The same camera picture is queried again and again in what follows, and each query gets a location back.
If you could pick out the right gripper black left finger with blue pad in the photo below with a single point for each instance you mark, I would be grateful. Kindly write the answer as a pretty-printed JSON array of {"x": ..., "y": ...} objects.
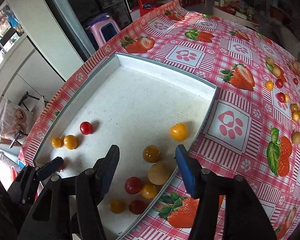
[{"x": 68, "y": 206}]

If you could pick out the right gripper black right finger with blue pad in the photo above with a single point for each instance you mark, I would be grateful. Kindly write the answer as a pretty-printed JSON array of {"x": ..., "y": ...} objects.
[{"x": 245, "y": 218}]

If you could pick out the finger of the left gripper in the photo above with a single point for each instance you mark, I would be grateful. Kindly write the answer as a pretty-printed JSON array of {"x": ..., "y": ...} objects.
[{"x": 41, "y": 173}]

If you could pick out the red cherry tomato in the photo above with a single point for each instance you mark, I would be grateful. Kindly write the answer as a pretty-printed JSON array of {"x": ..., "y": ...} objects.
[
  {"x": 279, "y": 83},
  {"x": 133, "y": 185},
  {"x": 281, "y": 97}
]

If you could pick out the tan longan fruit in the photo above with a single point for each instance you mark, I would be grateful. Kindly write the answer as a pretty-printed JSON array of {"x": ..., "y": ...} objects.
[{"x": 159, "y": 173}]

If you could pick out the tan longan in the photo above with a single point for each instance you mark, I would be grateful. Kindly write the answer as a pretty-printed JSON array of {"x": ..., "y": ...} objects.
[
  {"x": 269, "y": 61},
  {"x": 296, "y": 138},
  {"x": 276, "y": 72}
]

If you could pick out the dark brown cherry tomato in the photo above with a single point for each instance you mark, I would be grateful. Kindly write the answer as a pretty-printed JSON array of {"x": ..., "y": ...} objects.
[{"x": 151, "y": 154}]

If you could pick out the large yellow cherry tomato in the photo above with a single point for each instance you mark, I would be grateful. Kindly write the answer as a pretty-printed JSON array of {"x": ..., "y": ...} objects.
[{"x": 179, "y": 132}]

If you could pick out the yellow tomato in tray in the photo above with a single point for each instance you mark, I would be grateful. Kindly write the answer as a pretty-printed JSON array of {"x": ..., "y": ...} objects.
[{"x": 56, "y": 142}]

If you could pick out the red tomato in tray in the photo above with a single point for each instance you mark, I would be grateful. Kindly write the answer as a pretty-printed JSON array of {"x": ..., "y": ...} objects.
[{"x": 86, "y": 128}]

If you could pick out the golden berry lower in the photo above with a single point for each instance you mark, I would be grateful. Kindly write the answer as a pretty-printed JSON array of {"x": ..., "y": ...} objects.
[{"x": 295, "y": 116}]

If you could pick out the white tray grey rim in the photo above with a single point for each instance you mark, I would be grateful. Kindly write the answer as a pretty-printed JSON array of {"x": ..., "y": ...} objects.
[{"x": 131, "y": 102}]

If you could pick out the golden berry upper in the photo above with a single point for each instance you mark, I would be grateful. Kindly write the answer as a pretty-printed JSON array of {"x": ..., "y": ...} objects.
[{"x": 294, "y": 107}]

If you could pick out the small yellow tomato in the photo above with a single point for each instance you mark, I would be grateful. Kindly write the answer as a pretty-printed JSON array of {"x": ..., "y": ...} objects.
[{"x": 286, "y": 98}]

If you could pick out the pink plastic stool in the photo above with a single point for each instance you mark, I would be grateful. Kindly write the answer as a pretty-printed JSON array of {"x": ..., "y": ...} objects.
[{"x": 103, "y": 27}]

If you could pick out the white round coffee table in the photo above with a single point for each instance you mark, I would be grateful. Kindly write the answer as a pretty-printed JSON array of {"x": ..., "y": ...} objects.
[{"x": 234, "y": 16}]

